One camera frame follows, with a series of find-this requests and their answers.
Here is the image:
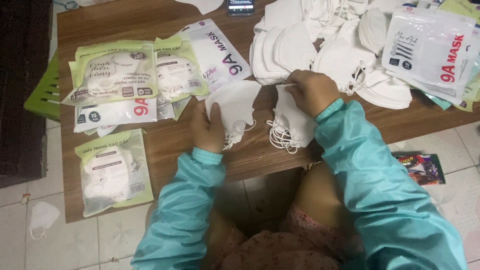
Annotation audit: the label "person's right hand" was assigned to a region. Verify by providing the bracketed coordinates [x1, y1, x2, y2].
[284, 69, 340, 119]

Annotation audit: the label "person's left hand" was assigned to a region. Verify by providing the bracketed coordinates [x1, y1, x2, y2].
[190, 100, 226, 154]

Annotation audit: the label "white face masks stack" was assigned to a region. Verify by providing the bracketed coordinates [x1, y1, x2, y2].
[266, 83, 319, 155]

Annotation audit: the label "white face masks bundle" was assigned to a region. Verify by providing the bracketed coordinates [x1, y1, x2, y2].
[204, 80, 262, 151]

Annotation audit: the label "heap of white face masks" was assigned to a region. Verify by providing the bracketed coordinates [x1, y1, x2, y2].
[249, 0, 413, 110]

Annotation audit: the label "white mask packet purple print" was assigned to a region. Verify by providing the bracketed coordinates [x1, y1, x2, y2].
[179, 18, 253, 101]

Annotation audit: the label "black smartphone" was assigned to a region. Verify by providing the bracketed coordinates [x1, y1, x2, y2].
[227, 0, 256, 17]

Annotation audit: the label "green mask packet white label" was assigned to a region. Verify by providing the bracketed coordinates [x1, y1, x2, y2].
[153, 33, 210, 108]

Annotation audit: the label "person's legs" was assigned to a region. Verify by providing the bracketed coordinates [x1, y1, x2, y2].
[202, 161, 357, 259]

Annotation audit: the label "single white face mask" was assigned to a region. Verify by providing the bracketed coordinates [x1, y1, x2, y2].
[174, 0, 225, 16]

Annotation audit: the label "clear flat mask packet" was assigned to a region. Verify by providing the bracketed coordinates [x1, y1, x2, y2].
[157, 95, 192, 121]

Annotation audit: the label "large white packet red print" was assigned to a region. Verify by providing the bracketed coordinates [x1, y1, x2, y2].
[381, 7, 478, 104]

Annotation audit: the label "colourful snack wrapper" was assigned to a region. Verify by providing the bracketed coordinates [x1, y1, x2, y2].
[391, 152, 446, 187]

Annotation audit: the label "pink floral shorts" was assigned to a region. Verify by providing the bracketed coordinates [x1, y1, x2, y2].
[210, 204, 362, 270]

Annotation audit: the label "heap of mask packets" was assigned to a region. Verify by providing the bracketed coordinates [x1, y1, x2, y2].
[401, 0, 480, 113]

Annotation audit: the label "green mask packet cursive print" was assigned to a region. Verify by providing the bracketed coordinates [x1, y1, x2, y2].
[61, 40, 159, 107]

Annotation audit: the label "white mask packet red print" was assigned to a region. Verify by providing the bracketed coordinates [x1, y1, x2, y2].
[73, 98, 158, 134]

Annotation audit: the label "green mask packet clear window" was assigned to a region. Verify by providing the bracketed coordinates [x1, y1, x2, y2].
[74, 128, 155, 218]

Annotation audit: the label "green plastic stool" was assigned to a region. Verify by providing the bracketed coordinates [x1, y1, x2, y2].
[24, 52, 61, 123]

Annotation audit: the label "dark wooden cabinet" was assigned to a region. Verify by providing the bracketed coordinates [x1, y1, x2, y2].
[0, 0, 54, 189]

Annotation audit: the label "white face mask with loops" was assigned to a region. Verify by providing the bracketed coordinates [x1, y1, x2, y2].
[29, 201, 61, 240]

